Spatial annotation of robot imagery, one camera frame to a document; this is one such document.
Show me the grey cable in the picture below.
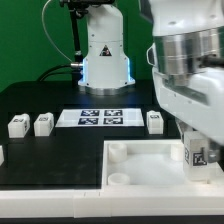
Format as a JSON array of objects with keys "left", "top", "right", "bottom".
[{"left": 41, "top": 0, "right": 74, "bottom": 64}]

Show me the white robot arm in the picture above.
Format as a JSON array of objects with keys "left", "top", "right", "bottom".
[{"left": 79, "top": 0, "right": 224, "bottom": 163}]

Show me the white L-shaped obstacle wall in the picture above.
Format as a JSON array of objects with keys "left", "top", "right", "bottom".
[{"left": 0, "top": 184, "right": 224, "bottom": 218}]

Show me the white part at left edge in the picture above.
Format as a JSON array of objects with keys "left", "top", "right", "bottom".
[{"left": 0, "top": 145, "right": 4, "bottom": 166}]

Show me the black camera stand pole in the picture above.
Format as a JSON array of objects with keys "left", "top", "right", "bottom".
[{"left": 59, "top": 0, "right": 111, "bottom": 88}]

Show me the white square tabletop part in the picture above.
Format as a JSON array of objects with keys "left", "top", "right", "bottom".
[{"left": 102, "top": 140, "right": 224, "bottom": 187}]

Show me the black cable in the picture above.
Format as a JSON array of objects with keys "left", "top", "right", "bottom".
[{"left": 36, "top": 63, "right": 83, "bottom": 82}]

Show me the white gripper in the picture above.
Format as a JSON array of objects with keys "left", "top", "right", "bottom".
[{"left": 146, "top": 44, "right": 224, "bottom": 163}]

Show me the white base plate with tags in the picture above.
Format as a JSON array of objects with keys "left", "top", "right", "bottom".
[{"left": 56, "top": 108, "right": 144, "bottom": 127}]

